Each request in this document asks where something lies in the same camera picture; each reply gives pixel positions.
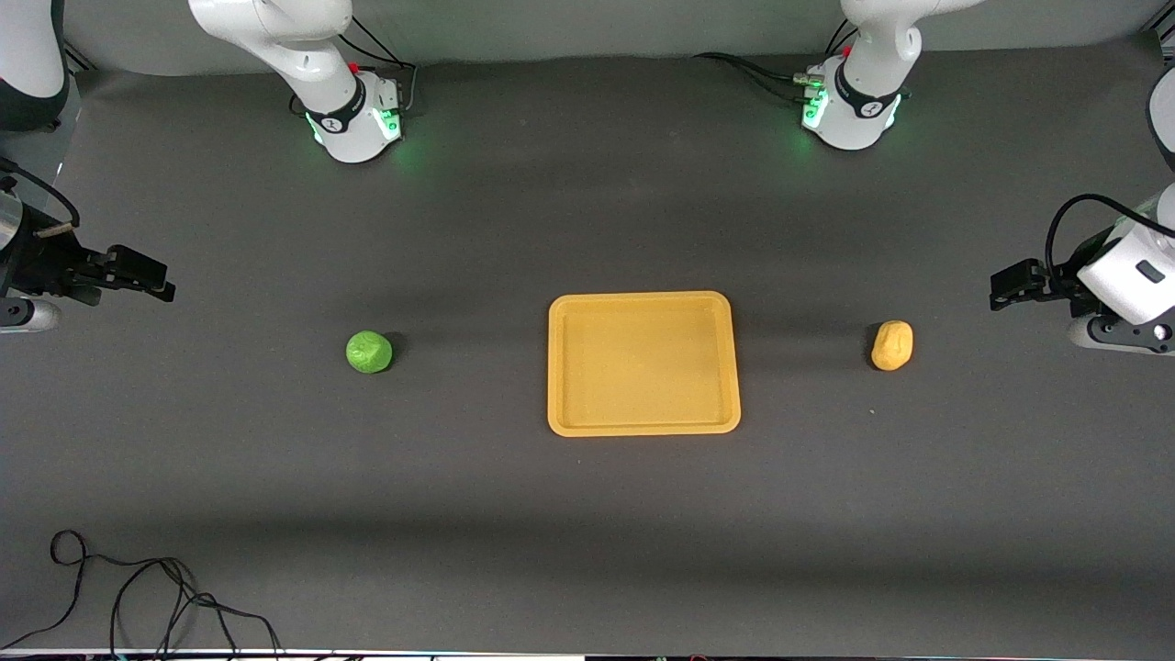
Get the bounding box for yellow-brown potato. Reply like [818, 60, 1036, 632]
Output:
[870, 319, 914, 372]

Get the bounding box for green apple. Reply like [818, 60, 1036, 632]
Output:
[345, 330, 394, 375]

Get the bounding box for yellow plastic tray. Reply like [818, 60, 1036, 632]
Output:
[547, 291, 742, 438]

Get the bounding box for dark grey table mat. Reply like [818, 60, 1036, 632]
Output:
[0, 32, 1175, 658]

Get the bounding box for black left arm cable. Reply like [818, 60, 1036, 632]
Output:
[1046, 193, 1175, 278]

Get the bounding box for loose black cable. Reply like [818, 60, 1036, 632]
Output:
[0, 530, 282, 658]

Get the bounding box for black left base cables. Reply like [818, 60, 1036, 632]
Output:
[692, 18, 859, 106]

